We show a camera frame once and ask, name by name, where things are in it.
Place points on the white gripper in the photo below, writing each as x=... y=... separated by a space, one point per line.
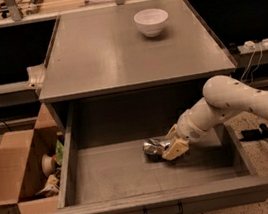
x=188 y=129

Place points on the crushed redbull can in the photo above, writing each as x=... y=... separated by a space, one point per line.
x=155 y=147

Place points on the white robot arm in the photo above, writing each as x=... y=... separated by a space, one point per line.
x=223 y=98

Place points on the open grey top drawer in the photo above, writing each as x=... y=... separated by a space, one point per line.
x=105 y=170

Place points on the grey drawer cabinet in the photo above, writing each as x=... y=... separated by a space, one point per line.
x=99 y=54

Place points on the black power adapter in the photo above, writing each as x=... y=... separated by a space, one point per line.
x=251 y=135

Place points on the green snack bag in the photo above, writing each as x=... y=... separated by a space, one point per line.
x=59 y=152

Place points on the white ceramic bowl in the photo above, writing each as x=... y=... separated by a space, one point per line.
x=151 y=22

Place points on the white cup in box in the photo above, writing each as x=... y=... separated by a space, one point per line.
x=48 y=165

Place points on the crumpled wrapper in box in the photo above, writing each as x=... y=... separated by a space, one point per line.
x=51 y=187

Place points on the open cardboard box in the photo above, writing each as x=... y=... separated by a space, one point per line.
x=21 y=172

